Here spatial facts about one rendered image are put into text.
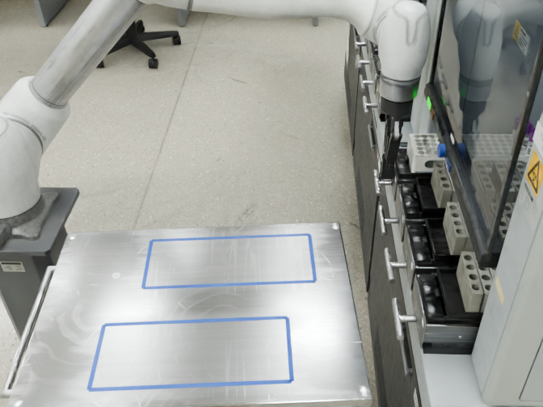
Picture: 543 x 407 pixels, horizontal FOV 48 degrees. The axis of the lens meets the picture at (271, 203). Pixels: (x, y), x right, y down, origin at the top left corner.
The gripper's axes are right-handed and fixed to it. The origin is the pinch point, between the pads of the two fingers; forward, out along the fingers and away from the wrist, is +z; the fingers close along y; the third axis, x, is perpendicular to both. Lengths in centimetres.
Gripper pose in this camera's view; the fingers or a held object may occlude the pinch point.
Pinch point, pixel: (387, 166)
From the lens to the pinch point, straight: 157.0
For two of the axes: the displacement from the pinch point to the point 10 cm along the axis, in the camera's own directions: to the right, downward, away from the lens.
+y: 0.5, -6.2, 7.8
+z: 0.0, 7.8, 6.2
